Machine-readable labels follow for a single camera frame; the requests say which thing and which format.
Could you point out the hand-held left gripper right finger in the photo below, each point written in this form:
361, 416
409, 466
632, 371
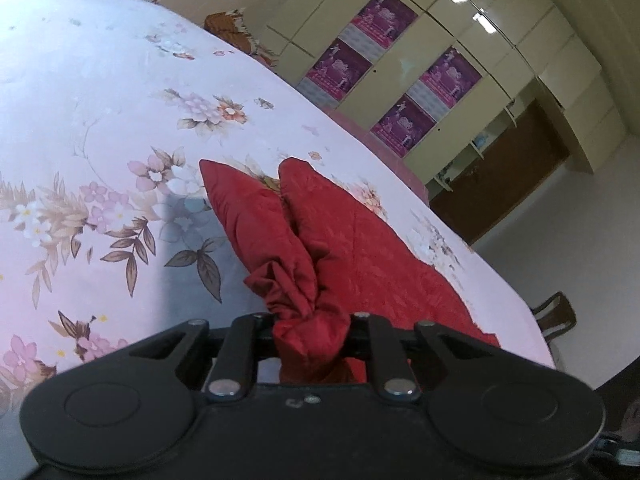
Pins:
372, 340

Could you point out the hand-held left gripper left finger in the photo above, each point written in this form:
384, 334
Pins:
245, 335

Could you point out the red puffer jacket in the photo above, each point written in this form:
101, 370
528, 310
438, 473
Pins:
350, 240

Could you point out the wooden chair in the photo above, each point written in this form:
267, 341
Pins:
555, 317

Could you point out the cream corner shelf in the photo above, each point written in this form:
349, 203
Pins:
475, 152

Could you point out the brown wooden door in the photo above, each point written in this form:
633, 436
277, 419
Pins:
510, 170

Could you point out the white floral bed sheet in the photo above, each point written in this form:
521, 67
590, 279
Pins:
100, 85

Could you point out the brown patterned pillow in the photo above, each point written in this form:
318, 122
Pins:
225, 27

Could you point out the cream wardrobe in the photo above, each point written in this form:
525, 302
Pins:
475, 35

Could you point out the purple wall poster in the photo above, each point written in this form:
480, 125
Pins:
402, 125
450, 76
382, 17
339, 70

